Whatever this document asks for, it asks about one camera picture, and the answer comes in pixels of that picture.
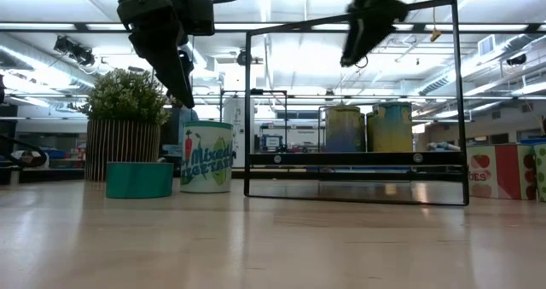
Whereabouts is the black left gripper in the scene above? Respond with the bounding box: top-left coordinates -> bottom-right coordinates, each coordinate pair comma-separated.
113,0 -> 196,110

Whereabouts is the yellow and blue labelled can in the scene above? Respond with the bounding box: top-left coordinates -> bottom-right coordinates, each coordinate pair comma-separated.
324,104 -> 368,153

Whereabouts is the carrots can blue yellow label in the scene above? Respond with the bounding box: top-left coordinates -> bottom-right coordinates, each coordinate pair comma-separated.
365,101 -> 414,153

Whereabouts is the mixed vegetables can white label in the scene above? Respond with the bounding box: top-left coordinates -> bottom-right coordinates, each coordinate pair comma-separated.
179,120 -> 235,194

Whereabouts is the short teal can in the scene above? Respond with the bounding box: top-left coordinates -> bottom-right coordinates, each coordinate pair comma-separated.
105,161 -> 175,199

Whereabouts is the tomatoes can red white label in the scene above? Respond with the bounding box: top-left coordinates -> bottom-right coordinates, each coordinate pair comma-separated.
466,143 -> 537,201

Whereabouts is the can with green dotted label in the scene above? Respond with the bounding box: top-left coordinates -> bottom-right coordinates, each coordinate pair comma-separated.
532,142 -> 546,204

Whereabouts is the person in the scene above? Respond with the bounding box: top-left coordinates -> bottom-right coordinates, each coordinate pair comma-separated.
164,103 -> 200,158

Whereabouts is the hanging yellow tag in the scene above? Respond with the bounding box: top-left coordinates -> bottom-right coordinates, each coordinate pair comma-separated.
429,0 -> 443,43

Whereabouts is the white cabinet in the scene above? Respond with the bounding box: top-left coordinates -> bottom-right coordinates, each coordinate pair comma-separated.
223,97 -> 256,169

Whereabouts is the potted plant in ribbed pot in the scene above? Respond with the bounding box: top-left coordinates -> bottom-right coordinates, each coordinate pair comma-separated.
78,68 -> 171,182

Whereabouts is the white air vent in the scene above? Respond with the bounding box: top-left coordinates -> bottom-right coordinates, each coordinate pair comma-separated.
477,35 -> 496,58

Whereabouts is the device with blue screen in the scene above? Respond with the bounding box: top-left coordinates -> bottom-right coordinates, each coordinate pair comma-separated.
259,134 -> 285,153

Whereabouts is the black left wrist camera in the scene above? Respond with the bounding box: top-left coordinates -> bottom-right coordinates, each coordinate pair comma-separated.
183,0 -> 216,37

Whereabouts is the black aluminium rig frame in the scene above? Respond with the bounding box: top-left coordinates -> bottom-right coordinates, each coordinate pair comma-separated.
0,165 -> 470,186

